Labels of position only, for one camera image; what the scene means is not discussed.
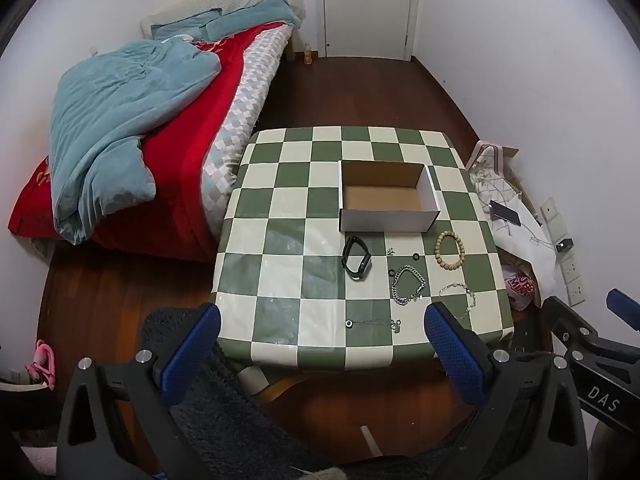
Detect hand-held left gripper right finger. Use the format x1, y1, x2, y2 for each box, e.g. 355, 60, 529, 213
424, 301, 588, 480

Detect cardboard box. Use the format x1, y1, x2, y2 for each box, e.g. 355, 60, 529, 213
338, 160, 441, 233

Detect dark grey shaggy rug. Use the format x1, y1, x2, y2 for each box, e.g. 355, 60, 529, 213
140, 307, 451, 480

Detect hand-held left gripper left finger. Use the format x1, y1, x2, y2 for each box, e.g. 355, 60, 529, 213
56, 302, 222, 480

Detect light blue folded blanket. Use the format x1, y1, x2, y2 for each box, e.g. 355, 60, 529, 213
150, 0, 306, 43

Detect pink slippers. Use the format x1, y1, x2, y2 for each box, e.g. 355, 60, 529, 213
25, 340, 56, 391

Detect white door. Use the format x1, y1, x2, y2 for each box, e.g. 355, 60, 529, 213
314, 0, 423, 61

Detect grey wall plate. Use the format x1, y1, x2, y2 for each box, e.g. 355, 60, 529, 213
540, 197, 571, 243

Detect bed with red sheet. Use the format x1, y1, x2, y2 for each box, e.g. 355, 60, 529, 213
7, 22, 291, 261

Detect beige bed headboard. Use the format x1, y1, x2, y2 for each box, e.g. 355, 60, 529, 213
140, 0, 306, 61

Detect thin silver bracelet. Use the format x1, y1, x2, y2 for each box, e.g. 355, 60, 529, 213
438, 281, 477, 318

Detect light blue duvet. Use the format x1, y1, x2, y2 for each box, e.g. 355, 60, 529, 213
49, 39, 223, 246

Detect white charging cable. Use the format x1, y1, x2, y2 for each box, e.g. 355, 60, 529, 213
500, 220, 558, 250

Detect black smart band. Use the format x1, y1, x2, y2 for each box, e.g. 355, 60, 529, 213
341, 235, 372, 281

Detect black smartphone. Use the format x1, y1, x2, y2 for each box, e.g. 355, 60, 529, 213
489, 200, 522, 227

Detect patterned white tote bag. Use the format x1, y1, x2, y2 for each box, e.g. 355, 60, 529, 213
467, 142, 523, 221

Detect thin silver pendant necklace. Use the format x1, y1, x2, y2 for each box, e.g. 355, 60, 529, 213
345, 317, 403, 333

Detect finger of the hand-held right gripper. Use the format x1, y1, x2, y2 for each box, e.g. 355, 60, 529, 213
542, 296, 608, 361
606, 288, 640, 333

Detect grey white checkered quilt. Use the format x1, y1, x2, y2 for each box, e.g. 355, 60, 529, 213
200, 25, 293, 238

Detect green white checkered tablecloth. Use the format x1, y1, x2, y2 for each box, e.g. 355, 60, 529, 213
212, 126, 516, 372

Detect white paper strip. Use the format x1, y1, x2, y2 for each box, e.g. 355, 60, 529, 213
360, 425, 382, 456

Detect red white plastic bag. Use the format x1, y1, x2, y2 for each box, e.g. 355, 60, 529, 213
502, 267, 537, 311

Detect wooden bead bracelet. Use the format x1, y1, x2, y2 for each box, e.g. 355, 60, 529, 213
435, 230, 466, 271

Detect thick silver chain bracelet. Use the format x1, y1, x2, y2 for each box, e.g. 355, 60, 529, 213
391, 266, 427, 306

